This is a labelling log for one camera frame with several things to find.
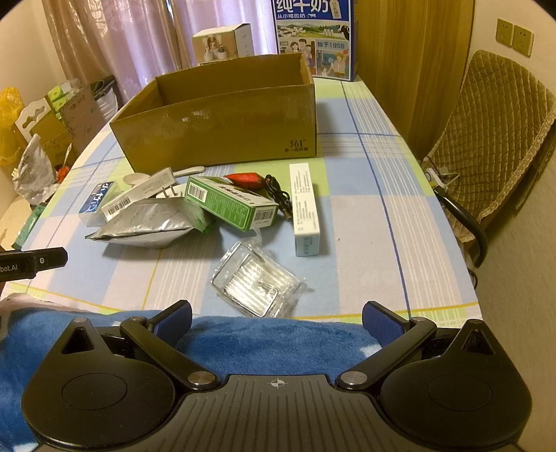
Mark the blue floss pick box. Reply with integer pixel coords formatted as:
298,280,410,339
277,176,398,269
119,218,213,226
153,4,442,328
79,180,119,227

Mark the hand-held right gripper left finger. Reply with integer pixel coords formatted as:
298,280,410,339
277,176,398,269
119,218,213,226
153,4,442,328
54,300,220,392

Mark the quilted chair cover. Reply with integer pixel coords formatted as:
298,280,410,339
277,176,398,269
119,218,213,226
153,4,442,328
423,49,556,244

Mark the black cable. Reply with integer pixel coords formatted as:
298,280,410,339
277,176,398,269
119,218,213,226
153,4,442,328
263,174,293,218

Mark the lilac sheer curtain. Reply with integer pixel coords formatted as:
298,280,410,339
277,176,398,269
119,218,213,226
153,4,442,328
104,0,279,88

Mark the black curved bar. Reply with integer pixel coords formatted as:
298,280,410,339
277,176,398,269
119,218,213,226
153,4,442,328
436,185,489,268

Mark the silver foil pouch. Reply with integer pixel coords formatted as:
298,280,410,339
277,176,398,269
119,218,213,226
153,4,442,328
84,200,196,249

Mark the wooden door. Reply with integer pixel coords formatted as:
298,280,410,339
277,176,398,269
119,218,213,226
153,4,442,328
356,0,475,144

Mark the beige curtain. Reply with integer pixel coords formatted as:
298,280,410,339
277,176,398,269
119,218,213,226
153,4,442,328
41,0,144,96

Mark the brown cardboard box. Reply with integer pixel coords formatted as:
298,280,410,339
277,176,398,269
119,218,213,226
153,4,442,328
109,52,316,175

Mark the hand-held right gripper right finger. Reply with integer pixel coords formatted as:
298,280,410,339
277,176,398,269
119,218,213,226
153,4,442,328
336,301,498,392

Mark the white product box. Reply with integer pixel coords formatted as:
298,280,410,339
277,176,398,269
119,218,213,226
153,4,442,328
191,24,253,66

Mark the blue fleece cloth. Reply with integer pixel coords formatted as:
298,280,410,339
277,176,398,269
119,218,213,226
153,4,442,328
0,306,385,452

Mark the green white medicine box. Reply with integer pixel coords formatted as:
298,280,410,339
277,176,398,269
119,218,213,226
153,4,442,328
185,176,279,231

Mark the long white barcode box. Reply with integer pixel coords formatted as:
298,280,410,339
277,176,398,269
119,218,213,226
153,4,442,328
102,167,174,222

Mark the yellow plastic bag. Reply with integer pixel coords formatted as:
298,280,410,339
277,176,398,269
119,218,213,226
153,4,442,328
0,87,22,166

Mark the white plastic bag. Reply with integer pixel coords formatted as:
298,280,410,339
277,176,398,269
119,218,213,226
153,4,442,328
12,135,57,205

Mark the white power strip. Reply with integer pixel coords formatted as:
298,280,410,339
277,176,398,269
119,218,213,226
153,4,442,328
426,167,459,188

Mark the green tissue pack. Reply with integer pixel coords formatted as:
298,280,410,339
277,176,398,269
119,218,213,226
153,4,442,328
46,84,79,118

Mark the brown cardboard carton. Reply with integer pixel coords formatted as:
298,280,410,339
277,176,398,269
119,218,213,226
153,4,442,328
15,84,101,171

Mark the red snack packet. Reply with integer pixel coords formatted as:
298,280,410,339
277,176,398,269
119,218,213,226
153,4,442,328
223,172,265,189

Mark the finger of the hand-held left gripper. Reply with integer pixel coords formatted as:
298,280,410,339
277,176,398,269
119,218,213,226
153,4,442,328
35,247,69,269

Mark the green packaged box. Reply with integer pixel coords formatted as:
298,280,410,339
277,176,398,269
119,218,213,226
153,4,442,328
15,204,46,249

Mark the clear plastic packet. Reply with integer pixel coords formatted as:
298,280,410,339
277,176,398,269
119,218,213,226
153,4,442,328
211,237,307,319

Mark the black white shopping bag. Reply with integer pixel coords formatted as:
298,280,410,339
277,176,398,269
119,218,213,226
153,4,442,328
89,76,120,123

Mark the blue milk carton box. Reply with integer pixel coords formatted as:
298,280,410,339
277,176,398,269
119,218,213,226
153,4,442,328
275,0,359,82

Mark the white plastic spoon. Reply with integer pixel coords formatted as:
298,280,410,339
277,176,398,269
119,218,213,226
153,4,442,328
123,165,206,187

